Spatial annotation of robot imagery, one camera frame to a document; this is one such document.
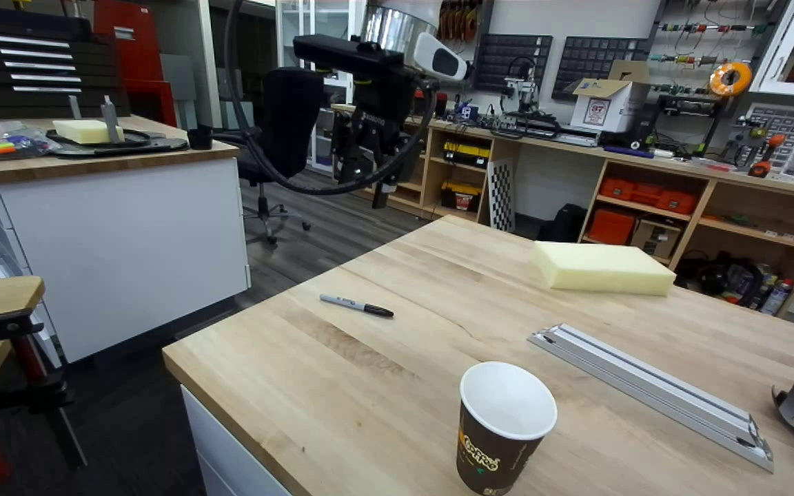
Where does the black drawer tool chest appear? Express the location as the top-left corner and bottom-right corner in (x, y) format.
(0, 6), (124, 121)

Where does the wide dark pegboard panel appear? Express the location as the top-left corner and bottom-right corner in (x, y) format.
(552, 37), (653, 103)

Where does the brown paper cup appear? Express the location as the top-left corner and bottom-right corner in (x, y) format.
(456, 359), (559, 496)

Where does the narrow dark pegboard panel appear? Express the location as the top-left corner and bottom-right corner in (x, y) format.
(474, 32), (555, 94)

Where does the red storage bins row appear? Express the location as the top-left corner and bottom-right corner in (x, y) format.
(599, 174), (701, 218)

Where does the orange storage bin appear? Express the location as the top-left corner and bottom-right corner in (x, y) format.
(584, 207), (641, 247)

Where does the black flat tray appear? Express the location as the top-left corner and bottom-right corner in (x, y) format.
(45, 123), (191, 159)

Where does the white cardboard box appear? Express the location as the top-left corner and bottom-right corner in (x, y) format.
(568, 78), (641, 136)

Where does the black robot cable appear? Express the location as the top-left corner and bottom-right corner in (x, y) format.
(226, 0), (442, 198)

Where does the black office chair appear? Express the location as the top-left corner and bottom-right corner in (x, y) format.
(237, 65), (335, 247)

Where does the white glass door cabinet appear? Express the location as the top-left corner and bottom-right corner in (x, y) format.
(274, 0), (373, 72)

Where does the yellow black tool case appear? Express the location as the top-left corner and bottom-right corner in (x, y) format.
(438, 138), (494, 170)

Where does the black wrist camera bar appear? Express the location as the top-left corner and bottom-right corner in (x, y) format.
(289, 32), (410, 83)

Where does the white wall cabinet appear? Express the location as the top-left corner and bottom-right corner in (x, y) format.
(750, 0), (794, 103)

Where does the small black cup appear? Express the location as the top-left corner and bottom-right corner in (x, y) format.
(186, 121), (216, 151)

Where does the red metal cabinet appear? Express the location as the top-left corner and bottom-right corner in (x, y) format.
(91, 0), (180, 130)

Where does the black backpack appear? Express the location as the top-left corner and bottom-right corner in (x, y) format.
(543, 200), (590, 243)

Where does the clear plastic bottle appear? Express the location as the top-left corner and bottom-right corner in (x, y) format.
(100, 94), (126, 147)

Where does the red cordless drill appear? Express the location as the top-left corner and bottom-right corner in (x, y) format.
(750, 132), (788, 180)

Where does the black marker pen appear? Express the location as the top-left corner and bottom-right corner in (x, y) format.
(317, 291), (398, 322)

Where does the white cabinet with wood top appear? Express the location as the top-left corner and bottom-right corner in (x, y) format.
(0, 112), (255, 366)

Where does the aluminium extrusion rail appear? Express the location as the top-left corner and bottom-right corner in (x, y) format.
(528, 322), (777, 477)

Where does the small yellow foam pad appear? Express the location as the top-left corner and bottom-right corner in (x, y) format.
(49, 118), (115, 148)

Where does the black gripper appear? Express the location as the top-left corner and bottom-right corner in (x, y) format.
(328, 74), (420, 211)

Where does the orange filament spool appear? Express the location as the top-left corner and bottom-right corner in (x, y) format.
(708, 59), (756, 100)

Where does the pale yellow foam block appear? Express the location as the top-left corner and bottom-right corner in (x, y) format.
(529, 240), (678, 298)

